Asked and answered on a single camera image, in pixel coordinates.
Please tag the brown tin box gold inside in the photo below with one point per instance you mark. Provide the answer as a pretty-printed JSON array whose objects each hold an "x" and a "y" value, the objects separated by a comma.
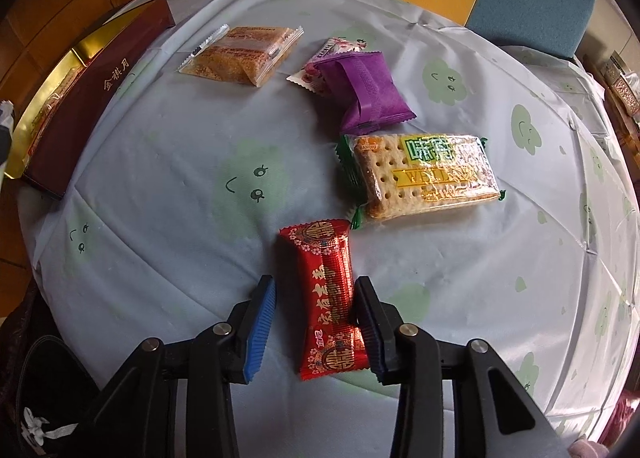
[{"x": 90, "y": 103}]

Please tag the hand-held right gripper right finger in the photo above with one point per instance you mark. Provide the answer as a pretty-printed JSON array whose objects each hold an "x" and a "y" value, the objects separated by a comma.
[{"x": 367, "y": 318}]

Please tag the small white box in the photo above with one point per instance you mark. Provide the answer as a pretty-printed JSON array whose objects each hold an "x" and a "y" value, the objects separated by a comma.
[{"x": 612, "y": 68}]

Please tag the red gold snack packet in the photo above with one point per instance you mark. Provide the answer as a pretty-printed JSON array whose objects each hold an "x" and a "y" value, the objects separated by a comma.
[{"x": 325, "y": 278}]

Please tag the white ribbon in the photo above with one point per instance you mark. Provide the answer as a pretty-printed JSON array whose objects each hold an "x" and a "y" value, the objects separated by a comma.
[{"x": 40, "y": 428}]

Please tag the patterned tissue box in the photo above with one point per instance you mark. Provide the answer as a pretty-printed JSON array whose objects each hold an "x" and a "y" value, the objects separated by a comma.
[{"x": 627, "y": 93}]

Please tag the white cloud-print tablecloth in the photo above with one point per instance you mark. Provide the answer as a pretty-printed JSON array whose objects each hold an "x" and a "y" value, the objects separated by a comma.
[{"x": 175, "y": 188}]

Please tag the purple snack packet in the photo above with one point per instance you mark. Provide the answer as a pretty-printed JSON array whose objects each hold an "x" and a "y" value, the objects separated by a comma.
[{"x": 370, "y": 88}]

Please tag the green yellow cracker packet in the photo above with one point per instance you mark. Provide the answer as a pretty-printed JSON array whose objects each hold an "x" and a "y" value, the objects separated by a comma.
[{"x": 425, "y": 178}]

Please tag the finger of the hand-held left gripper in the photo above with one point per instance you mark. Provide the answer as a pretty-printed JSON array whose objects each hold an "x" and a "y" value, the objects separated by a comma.
[{"x": 4, "y": 148}]

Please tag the black bag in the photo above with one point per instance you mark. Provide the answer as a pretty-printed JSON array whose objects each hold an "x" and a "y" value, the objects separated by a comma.
[{"x": 50, "y": 378}]

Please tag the white pink floral snack packet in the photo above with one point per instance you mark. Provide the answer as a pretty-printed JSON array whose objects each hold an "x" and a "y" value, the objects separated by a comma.
[{"x": 330, "y": 49}]

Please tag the pink cloth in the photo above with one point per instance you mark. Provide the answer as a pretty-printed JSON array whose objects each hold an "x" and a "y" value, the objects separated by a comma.
[{"x": 622, "y": 428}]

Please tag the clear rice crisp packet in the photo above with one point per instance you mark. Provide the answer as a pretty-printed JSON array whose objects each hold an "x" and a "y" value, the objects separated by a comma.
[{"x": 245, "y": 55}]

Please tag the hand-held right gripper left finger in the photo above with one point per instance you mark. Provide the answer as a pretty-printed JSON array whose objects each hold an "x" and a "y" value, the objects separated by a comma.
[{"x": 260, "y": 333}]

